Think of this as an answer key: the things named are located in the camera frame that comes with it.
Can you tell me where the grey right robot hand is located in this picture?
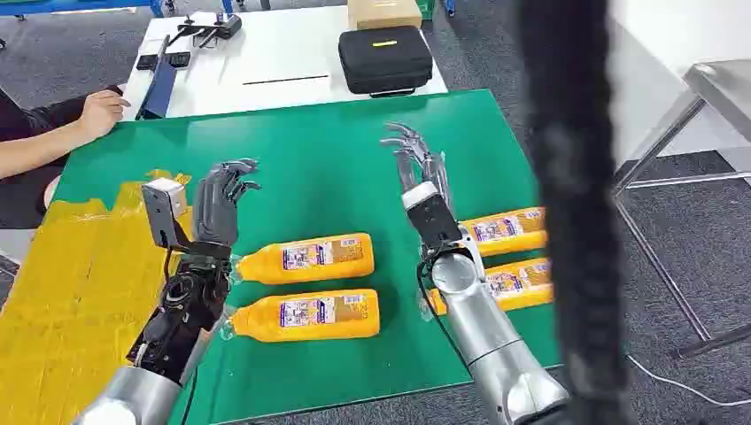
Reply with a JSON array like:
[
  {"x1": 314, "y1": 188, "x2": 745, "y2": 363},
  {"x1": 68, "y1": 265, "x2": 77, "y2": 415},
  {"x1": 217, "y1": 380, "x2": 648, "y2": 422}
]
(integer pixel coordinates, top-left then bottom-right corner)
[{"x1": 380, "y1": 121, "x2": 456, "y2": 216}]

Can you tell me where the dark blue flat bar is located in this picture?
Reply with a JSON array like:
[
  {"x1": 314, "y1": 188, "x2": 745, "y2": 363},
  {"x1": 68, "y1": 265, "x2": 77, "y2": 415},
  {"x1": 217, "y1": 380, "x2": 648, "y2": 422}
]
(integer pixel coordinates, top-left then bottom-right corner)
[{"x1": 135, "y1": 35, "x2": 178, "y2": 121}]

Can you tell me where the thin black rod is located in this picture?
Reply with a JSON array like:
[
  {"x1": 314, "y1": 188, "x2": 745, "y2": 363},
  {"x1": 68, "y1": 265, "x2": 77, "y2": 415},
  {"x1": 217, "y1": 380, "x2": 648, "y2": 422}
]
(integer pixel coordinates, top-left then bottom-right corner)
[{"x1": 242, "y1": 73, "x2": 331, "y2": 87}]

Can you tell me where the steel bench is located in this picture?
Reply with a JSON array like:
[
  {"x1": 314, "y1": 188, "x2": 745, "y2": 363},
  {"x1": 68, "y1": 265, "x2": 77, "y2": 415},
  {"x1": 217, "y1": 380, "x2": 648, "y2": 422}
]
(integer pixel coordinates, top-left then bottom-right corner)
[{"x1": 609, "y1": 58, "x2": 751, "y2": 360}]

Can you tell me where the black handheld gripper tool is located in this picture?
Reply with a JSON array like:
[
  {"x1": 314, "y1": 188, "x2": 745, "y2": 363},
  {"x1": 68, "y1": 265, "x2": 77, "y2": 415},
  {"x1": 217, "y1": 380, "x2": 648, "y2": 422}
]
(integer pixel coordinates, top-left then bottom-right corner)
[{"x1": 166, "y1": 12, "x2": 244, "y2": 50}]

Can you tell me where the white floor cable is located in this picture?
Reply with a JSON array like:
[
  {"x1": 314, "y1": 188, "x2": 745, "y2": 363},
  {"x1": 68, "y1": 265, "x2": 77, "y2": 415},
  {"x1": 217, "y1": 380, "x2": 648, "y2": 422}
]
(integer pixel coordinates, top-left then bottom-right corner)
[{"x1": 624, "y1": 354, "x2": 751, "y2": 408}]

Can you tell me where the green mat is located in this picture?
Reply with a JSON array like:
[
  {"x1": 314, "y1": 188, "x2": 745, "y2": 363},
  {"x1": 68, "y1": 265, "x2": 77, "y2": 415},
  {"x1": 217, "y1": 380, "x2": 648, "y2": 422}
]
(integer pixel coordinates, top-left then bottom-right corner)
[{"x1": 51, "y1": 89, "x2": 562, "y2": 425}]

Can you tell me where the yellow plastic sheet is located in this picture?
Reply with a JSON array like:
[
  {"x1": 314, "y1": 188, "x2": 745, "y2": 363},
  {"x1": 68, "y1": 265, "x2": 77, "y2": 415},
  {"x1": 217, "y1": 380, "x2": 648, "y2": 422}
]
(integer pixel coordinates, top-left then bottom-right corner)
[{"x1": 0, "y1": 168, "x2": 195, "y2": 425}]

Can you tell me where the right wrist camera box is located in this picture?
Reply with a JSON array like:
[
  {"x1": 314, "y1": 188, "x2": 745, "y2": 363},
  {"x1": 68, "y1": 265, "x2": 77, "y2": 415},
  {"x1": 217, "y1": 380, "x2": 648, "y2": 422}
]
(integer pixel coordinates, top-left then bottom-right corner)
[{"x1": 401, "y1": 180, "x2": 466, "y2": 252}]

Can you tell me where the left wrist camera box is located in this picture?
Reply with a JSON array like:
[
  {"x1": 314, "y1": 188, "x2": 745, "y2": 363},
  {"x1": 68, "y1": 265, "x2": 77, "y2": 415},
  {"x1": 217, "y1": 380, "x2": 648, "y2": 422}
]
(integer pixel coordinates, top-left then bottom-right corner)
[{"x1": 142, "y1": 177, "x2": 190, "y2": 251}]

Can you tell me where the black carrying case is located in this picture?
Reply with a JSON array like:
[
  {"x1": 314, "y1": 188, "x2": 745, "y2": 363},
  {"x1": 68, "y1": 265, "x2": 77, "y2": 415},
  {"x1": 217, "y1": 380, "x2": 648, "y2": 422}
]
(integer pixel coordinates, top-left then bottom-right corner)
[{"x1": 337, "y1": 25, "x2": 434, "y2": 98}]

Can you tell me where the person's hand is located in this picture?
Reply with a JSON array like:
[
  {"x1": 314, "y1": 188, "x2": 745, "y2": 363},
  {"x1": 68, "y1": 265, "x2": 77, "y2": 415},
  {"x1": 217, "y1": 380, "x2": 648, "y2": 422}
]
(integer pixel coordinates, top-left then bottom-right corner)
[{"x1": 79, "y1": 89, "x2": 132, "y2": 142}]

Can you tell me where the orange drink bottle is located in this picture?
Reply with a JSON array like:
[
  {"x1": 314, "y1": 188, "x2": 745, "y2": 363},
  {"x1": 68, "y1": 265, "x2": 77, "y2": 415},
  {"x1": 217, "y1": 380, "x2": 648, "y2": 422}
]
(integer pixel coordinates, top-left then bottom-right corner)
[
  {"x1": 419, "y1": 257, "x2": 555, "y2": 318},
  {"x1": 220, "y1": 288, "x2": 382, "y2": 344},
  {"x1": 459, "y1": 206, "x2": 548, "y2": 258},
  {"x1": 229, "y1": 232, "x2": 376, "y2": 287}
]

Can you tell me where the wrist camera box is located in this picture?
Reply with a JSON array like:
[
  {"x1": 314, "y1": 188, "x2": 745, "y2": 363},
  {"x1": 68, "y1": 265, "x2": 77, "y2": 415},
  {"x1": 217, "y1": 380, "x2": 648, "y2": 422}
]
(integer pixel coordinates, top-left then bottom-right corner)
[
  {"x1": 142, "y1": 177, "x2": 190, "y2": 251},
  {"x1": 401, "y1": 180, "x2": 466, "y2": 252}
]

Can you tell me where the black fuzzy hanging cable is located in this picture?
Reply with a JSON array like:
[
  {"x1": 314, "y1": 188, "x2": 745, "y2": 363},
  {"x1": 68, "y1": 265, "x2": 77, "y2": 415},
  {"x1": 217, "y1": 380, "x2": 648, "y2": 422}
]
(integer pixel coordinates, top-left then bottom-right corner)
[{"x1": 515, "y1": 0, "x2": 639, "y2": 425}]

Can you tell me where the white table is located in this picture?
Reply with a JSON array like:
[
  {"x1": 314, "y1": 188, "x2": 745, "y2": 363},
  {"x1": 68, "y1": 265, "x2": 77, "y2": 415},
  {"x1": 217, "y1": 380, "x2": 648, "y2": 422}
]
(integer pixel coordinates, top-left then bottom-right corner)
[{"x1": 120, "y1": 5, "x2": 450, "y2": 122}]

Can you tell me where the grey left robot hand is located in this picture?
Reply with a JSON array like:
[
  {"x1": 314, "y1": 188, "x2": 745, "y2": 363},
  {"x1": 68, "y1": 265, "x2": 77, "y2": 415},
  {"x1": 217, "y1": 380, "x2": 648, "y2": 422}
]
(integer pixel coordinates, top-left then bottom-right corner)
[{"x1": 192, "y1": 158, "x2": 263, "y2": 248}]

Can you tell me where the cardboard box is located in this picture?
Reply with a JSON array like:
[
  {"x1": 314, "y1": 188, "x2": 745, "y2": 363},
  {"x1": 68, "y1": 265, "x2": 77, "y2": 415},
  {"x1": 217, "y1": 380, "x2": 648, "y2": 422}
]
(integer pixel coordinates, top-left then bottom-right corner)
[{"x1": 347, "y1": 0, "x2": 423, "y2": 32}]

